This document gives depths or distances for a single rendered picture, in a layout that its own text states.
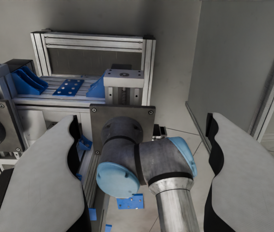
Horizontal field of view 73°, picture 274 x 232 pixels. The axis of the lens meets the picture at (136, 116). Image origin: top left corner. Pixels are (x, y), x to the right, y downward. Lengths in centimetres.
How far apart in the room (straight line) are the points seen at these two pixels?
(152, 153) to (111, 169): 11
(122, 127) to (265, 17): 64
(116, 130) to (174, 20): 118
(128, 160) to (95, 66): 106
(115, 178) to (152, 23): 130
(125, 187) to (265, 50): 67
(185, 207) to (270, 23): 67
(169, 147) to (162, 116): 140
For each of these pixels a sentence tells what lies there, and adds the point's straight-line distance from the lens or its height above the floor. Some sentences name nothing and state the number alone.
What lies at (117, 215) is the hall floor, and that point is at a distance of 317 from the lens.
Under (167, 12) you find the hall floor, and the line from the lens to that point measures 160.
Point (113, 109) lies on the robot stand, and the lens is 63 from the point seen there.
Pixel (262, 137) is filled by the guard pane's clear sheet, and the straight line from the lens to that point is 86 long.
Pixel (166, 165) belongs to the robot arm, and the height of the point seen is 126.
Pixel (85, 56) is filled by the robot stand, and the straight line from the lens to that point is 146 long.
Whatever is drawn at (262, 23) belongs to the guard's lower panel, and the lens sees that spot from 88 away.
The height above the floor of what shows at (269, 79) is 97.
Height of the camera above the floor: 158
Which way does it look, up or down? 58 degrees down
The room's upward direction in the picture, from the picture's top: 180 degrees clockwise
